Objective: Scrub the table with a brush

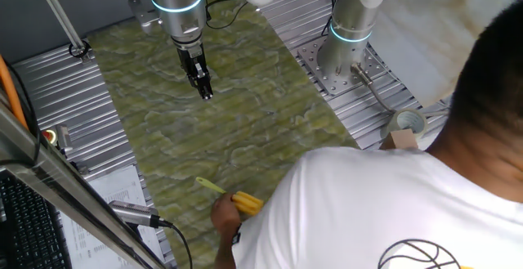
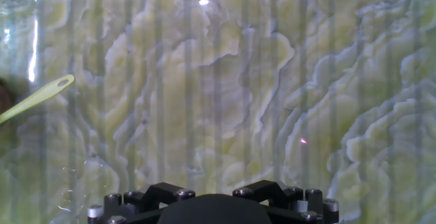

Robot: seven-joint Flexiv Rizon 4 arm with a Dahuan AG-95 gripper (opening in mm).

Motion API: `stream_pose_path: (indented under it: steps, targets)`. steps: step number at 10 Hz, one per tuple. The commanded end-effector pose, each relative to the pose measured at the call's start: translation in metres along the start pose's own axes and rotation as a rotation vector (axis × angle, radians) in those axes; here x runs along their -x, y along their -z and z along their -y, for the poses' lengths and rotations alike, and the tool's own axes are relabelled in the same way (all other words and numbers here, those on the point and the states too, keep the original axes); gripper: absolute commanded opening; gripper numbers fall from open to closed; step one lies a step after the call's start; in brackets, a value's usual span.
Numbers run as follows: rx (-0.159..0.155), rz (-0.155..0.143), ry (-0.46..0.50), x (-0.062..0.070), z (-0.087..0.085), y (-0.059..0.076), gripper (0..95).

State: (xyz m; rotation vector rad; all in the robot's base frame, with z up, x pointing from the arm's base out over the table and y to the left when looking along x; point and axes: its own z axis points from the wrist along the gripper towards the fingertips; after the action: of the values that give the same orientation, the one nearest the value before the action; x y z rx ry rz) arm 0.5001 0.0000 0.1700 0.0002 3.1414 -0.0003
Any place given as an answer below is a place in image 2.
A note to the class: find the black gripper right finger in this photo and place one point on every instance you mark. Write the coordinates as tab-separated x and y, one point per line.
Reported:
293	203

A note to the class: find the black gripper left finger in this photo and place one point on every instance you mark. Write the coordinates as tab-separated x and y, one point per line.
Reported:
146	207

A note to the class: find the green marble pattern mat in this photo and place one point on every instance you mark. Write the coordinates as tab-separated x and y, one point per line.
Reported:
218	81

